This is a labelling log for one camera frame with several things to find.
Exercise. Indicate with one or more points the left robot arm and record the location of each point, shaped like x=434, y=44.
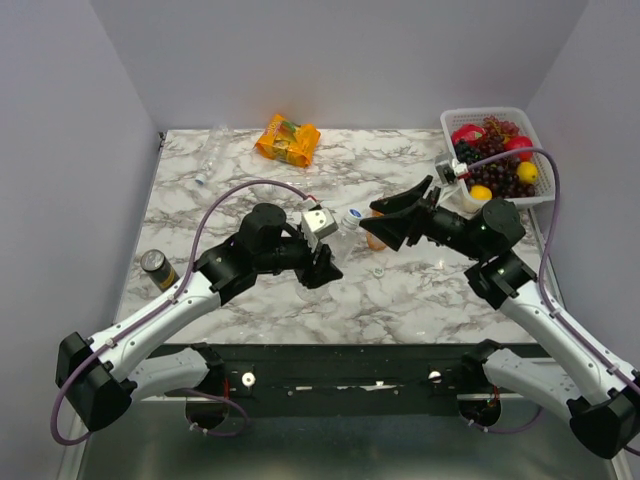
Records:
x=101, y=376

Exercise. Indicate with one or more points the dark red grape bunch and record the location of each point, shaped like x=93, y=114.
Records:
x=500, y=176

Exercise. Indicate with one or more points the yellow lemon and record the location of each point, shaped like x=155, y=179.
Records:
x=480, y=193
x=527, y=173

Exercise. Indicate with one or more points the clear bottle blue cap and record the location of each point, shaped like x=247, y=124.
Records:
x=212, y=153

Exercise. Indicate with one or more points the orange snack bag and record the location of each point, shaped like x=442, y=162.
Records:
x=288, y=142

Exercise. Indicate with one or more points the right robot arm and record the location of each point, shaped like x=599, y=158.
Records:
x=596, y=393

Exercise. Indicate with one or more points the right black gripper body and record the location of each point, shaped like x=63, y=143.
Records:
x=446, y=227

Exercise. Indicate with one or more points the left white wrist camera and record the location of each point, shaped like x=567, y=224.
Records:
x=316, y=225

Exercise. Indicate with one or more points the red round fruit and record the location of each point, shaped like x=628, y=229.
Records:
x=518, y=142

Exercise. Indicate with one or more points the blue white bottle cap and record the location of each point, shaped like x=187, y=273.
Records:
x=352, y=216

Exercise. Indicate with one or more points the yellow lemon upper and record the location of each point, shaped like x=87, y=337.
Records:
x=527, y=173

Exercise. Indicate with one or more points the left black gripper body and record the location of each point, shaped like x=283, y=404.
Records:
x=290, y=255

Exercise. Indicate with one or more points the red apple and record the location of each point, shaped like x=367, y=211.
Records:
x=469, y=133

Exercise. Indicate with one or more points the blue grape bunch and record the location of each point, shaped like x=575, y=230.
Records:
x=468, y=153

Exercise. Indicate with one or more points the orange juice bottle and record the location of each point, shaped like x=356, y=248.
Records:
x=373, y=242

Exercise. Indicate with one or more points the black base frame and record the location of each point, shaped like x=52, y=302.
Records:
x=353, y=380

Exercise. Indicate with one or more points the white plastic basket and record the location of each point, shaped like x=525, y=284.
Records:
x=453, y=119

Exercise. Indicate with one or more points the yellow lemon lower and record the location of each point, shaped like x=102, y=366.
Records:
x=480, y=193

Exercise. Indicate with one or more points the black yellow drink can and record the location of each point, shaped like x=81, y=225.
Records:
x=159, y=269

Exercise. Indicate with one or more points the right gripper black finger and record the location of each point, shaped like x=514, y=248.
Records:
x=398, y=202
x=404, y=228

